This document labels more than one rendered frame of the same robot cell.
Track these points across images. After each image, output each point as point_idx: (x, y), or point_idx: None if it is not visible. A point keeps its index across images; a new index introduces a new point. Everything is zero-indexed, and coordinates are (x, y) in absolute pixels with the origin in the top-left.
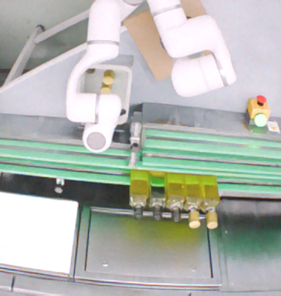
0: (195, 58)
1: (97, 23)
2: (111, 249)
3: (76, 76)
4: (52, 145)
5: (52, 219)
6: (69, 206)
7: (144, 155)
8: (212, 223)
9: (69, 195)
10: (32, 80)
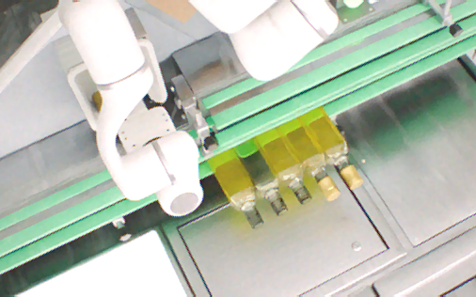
0: (266, 20)
1: (101, 54)
2: (240, 276)
3: (114, 147)
4: (81, 183)
5: (139, 278)
6: (147, 243)
7: (215, 130)
8: (357, 183)
9: (132, 221)
10: None
